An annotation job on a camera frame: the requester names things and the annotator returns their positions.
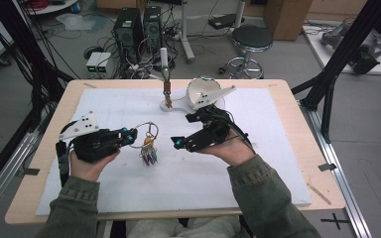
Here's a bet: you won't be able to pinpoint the white power supply box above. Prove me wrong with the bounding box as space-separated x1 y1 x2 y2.
96 52 112 74
85 52 103 74

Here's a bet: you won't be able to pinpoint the clear plastic bag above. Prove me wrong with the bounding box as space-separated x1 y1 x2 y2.
56 13 97 33

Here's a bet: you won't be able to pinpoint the black tape piece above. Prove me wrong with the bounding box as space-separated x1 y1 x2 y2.
317 163 337 173

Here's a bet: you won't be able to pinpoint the white desk leg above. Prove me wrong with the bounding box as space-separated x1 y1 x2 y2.
180 0 195 64

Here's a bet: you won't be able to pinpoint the small black computer tower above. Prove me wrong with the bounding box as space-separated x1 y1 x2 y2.
143 5 163 51

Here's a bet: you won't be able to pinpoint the white platform board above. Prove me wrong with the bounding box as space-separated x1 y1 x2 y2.
302 24 381 76

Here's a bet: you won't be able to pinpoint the grey robot device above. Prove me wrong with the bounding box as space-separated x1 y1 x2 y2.
320 23 381 75

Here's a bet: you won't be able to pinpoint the brown cardboard box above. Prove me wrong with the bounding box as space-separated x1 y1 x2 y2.
263 0 314 42

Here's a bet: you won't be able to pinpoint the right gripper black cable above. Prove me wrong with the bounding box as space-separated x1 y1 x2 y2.
211 112 256 155

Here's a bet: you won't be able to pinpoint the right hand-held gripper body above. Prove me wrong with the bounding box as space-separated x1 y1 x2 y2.
188 85 237 153

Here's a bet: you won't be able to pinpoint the white eggshell-shaped bowl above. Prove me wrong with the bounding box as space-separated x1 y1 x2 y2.
187 76 222 110

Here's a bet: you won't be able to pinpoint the thin wooden stick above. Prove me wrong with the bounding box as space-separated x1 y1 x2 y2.
306 182 332 206

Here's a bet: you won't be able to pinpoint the green cord leather keychain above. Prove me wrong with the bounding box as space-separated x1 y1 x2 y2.
161 63 174 110

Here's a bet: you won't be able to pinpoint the person's right hand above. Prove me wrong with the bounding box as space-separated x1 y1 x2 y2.
197 130 256 168

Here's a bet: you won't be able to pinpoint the person's legs light trousers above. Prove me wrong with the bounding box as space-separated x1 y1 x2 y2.
125 216 242 238

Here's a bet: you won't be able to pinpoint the black metal frame with cables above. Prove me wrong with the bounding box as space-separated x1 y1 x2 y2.
0 0 75 199

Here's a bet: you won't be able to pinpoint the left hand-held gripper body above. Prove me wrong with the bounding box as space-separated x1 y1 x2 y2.
59 111 123 164

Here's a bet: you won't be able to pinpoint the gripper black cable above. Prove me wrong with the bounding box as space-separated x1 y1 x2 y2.
211 112 256 155
55 120 80 187

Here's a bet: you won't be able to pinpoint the black tape cross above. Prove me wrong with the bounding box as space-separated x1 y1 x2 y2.
320 212 350 231

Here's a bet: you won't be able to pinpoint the white mat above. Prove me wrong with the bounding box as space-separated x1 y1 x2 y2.
36 87 313 216

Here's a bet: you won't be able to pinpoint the large black computer tower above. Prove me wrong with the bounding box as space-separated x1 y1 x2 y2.
113 7 144 63

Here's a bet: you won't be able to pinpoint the person's left hand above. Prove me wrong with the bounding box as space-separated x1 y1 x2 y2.
69 150 120 181

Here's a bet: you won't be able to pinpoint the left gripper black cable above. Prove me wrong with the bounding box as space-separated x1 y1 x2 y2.
55 120 80 187

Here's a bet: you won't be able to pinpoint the colourful key bunch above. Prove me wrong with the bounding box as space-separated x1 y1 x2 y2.
130 121 160 167

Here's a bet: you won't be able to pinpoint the black round stool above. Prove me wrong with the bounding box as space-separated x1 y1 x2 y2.
218 25 275 79

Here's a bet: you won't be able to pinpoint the black flat device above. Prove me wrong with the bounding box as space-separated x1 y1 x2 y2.
207 13 246 30

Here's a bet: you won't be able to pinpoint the wooden table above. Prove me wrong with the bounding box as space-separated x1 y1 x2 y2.
4 78 346 226

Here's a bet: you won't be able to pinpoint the white post key stand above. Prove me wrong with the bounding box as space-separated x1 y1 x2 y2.
159 47 226 113

